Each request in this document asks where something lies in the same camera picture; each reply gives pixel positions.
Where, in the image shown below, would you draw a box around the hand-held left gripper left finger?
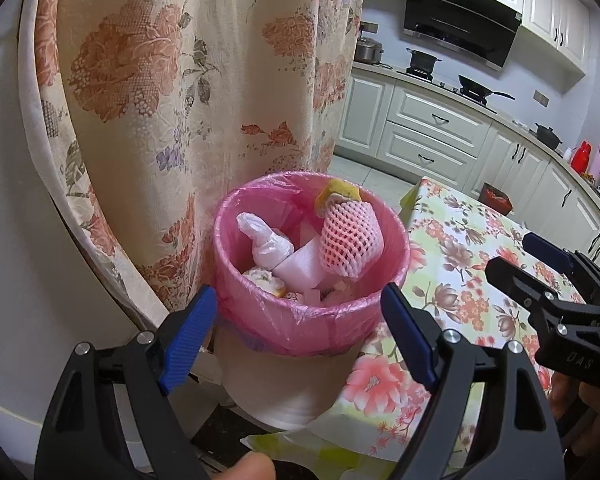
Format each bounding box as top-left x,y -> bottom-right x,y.
34,285 -> 218,480

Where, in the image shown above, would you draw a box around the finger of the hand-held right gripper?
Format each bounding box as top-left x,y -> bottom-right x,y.
484,256 -> 600,333
522,232 -> 600,306

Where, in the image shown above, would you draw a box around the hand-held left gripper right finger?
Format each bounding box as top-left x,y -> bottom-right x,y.
381,282 -> 566,480

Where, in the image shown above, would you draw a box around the pink trash bin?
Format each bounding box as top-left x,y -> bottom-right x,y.
212,171 -> 412,358

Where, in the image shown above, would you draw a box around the pink foam fruit net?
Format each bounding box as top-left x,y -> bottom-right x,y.
319,199 -> 383,281

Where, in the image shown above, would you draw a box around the white plastic bag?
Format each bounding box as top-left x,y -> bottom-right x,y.
236,211 -> 295,272

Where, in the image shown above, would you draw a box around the white foam block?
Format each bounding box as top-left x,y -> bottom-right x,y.
275,237 -> 327,293

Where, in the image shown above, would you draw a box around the yellow sponge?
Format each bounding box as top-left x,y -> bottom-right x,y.
314,178 -> 363,218

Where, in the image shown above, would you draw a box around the person's right hand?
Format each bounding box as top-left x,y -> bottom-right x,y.
550,372 -> 600,441

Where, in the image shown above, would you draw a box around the person's left hand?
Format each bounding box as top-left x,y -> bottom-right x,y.
219,452 -> 277,480

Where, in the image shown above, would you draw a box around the red floor bin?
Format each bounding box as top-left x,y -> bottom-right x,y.
480,183 -> 515,216

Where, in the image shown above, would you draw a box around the red thermos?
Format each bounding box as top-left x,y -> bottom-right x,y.
571,141 -> 593,173

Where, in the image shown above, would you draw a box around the white round bucket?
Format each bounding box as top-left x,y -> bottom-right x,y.
215,330 -> 361,431

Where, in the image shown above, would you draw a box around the black casserole pot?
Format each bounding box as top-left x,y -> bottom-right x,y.
535,122 -> 563,148

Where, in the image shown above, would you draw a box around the white lower cabinets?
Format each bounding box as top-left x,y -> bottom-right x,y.
335,65 -> 600,281

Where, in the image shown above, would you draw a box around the white cabinets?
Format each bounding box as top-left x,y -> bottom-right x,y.
367,0 -> 593,73
335,65 -> 600,281

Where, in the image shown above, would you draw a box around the black frying pan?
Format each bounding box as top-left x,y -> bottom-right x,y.
457,74 -> 516,101

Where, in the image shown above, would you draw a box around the black gas stove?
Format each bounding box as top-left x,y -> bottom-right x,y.
395,67 -> 498,113

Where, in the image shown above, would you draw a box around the black stock pot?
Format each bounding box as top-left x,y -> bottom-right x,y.
406,48 -> 443,76

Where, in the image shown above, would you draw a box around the white upper cabinets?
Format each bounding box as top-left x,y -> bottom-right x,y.
367,0 -> 593,73

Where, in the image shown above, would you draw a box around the black range hood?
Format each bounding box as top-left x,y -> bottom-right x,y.
402,0 -> 523,70

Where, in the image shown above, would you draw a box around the floral curtain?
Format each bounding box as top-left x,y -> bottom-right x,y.
19,0 -> 368,311

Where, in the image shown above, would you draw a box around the silver pressure cooker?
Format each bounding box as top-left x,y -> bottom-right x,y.
355,35 -> 385,65

